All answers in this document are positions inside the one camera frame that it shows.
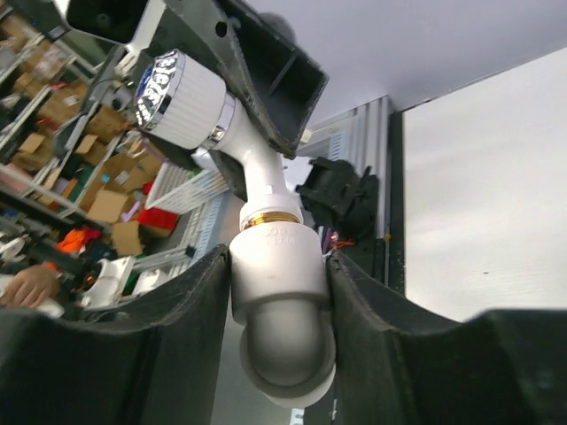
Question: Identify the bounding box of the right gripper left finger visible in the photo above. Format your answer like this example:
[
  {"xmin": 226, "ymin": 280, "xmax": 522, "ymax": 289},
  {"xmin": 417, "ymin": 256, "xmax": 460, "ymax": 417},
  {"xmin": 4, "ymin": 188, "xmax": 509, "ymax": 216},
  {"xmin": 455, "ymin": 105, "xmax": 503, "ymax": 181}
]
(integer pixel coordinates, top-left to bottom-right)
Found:
[{"xmin": 1, "ymin": 244, "xmax": 229, "ymax": 424}]

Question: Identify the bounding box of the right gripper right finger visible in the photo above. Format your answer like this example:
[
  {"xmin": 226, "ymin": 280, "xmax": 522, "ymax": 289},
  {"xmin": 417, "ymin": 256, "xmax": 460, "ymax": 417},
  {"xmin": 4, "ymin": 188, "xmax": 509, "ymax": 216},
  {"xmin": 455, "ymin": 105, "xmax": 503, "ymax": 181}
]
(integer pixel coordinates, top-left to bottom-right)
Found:
[{"xmin": 327, "ymin": 252, "xmax": 566, "ymax": 424}]

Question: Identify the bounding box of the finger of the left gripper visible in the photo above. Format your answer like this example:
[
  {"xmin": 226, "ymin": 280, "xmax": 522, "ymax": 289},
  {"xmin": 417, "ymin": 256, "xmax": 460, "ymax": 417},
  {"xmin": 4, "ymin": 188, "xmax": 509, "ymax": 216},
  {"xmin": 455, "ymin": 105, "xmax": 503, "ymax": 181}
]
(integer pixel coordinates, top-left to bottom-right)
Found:
[
  {"xmin": 145, "ymin": 136, "xmax": 247, "ymax": 201},
  {"xmin": 152, "ymin": 1, "xmax": 329, "ymax": 158}
]

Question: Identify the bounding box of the white water faucet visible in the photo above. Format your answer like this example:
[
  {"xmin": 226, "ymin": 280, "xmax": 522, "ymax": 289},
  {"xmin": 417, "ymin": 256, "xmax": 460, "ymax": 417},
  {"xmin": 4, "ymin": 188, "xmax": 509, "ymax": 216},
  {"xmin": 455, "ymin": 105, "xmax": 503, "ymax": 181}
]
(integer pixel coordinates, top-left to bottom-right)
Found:
[{"xmin": 134, "ymin": 50, "xmax": 304, "ymax": 229}]

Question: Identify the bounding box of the white elbow pipe fitting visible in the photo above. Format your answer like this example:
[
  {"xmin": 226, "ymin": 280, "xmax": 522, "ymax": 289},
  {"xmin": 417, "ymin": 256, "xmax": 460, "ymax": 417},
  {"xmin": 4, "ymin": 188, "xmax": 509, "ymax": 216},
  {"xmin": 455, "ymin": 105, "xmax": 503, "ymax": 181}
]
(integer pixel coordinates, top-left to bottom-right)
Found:
[{"xmin": 229, "ymin": 222, "xmax": 336, "ymax": 408}]

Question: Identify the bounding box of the person hand in background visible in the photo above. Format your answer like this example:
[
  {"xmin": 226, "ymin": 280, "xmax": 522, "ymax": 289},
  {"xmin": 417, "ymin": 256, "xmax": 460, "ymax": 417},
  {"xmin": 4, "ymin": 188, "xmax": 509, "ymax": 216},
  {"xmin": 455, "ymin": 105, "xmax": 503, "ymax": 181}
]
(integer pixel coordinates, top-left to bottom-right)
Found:
[{"xmin": 1, "ymin": 265, "xmax": 60, "ymax": 308}]

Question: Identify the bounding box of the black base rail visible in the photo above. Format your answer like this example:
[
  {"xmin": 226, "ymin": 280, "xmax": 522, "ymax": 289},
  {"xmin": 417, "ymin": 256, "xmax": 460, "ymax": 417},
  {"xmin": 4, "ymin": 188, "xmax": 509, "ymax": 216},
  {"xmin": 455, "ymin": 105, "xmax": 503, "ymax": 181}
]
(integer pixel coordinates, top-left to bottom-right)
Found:
[{"xmin": 382, "ymin": 112, "xmax": 406, "ymax": 296}]

